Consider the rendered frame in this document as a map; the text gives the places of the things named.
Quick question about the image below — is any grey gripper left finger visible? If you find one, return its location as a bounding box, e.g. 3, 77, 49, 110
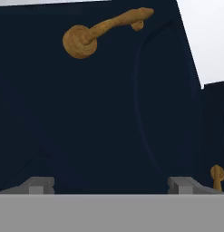
0, 176, 55, 195

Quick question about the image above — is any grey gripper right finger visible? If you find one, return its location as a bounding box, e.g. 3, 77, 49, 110
167, 176, 224, 195

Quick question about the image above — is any brass cabinet door handle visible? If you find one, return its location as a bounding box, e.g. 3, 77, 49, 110
209, 164, 224, 192
62, 6, 155, 60

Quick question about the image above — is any dark navy cabinet door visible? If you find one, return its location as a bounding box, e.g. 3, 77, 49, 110
0, 0, 204, 195
198, 80, 224, 194

